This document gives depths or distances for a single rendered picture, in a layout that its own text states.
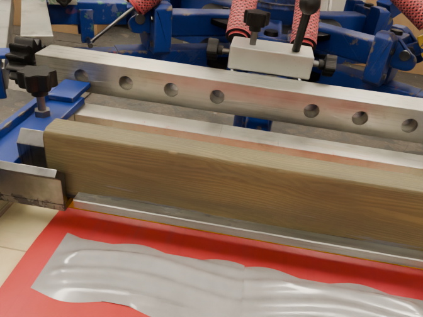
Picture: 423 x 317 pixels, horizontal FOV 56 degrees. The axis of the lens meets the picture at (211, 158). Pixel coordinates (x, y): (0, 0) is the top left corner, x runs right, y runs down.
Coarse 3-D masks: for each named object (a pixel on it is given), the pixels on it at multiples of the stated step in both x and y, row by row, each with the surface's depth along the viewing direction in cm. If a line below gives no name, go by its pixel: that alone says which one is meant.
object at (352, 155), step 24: (72, 120) 54; (96, 120) 54; (120, 120) 53; (144, 120) 54; (168, 120) 55; (192, 120) 56; (240, 144) 52; (264, 144) 52; (288, 144) 52; (312, 144) 53; (336, 144) 54; (384, 168) 51; (408, 168) 51; (0, 216) 40
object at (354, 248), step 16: (80, 192) 39; (80, 208) 38; (96, 208) 38; (112, 208) 38; (128, 208) 38; (144, 208) 38; (160, 208) 38; (176, 224) 38; (192, 224) 37; (208, 224) 37; (224, 224) 37; (240, 224) 37; (256, 224) 37; (272, 240) 37; (288, 240) 37; (304, 240) 36; (320, 240) 36; (336, 240) 37; (352, 240) 37; (352, 256) 36; (368, 256) 36; (384, 256) 36; (400, 256) 36; (416, 256) 36
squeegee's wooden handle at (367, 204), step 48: (48, 144) 36; (96, 144) 36; (144, 144) 35; (192, 144) 36; (96, 192) 39; (144, 192) 38; (192, 192) 37; (240, 192) 36; (288, 192) 35; (336, 192) 35; (384, 192) 34; (384, 240) 37
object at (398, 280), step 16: (256, 256) 39; (272, 256) 40; (288, 256) 40; (304, 256) 40; (320, 256) 40; (336, 256) 41; (288, 272) 38; (304, 272) 38; (320, 272) 38; (336, 272) 39; (352, 272) 39; (368, 272) 39; (384, 272) 39; (400, 272) 39; (416, 272) 40; (384, 288) 38; (400, 288) 38; (416, 288) 38
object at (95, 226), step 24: (72, 216) 42; (96, 216) 42; (48, 240) 39; (96, 240) 39; (120, 240) 39; (144, 240) 40; (168, 240) 40; (192, 240) 40; (216, 240) 41; (240, 240) 41; (24, 264) 36; (0, 288) 33; (24, 288) 34; (0, 312) 32; (24, 312) 32; (48, 312) 32; (72, 312) 32; (96, 312) 32; (120, 312) 33
